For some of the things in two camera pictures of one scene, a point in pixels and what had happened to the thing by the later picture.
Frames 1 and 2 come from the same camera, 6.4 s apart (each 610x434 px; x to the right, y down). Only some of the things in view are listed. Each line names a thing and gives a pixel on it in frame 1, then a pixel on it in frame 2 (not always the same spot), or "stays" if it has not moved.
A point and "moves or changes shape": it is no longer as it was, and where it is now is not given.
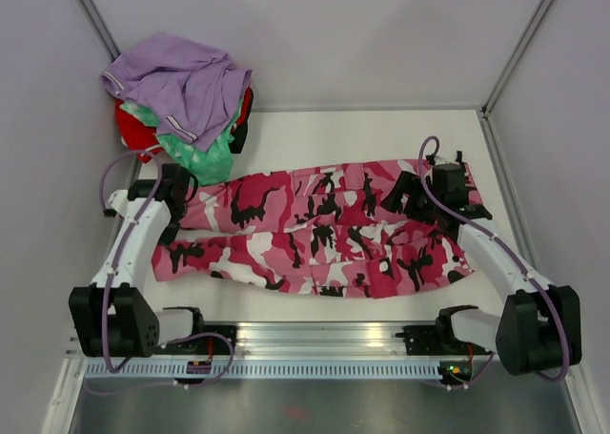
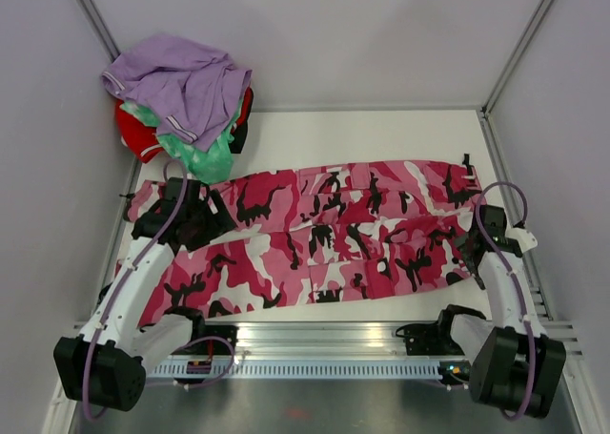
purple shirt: (198, 89) stays
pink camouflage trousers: (317, 230) moves or changes shape
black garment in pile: (239, 134) stays
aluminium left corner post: (91, 12) stays
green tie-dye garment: (205, 167) stays
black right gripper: (411, 184) -> (461, 244)
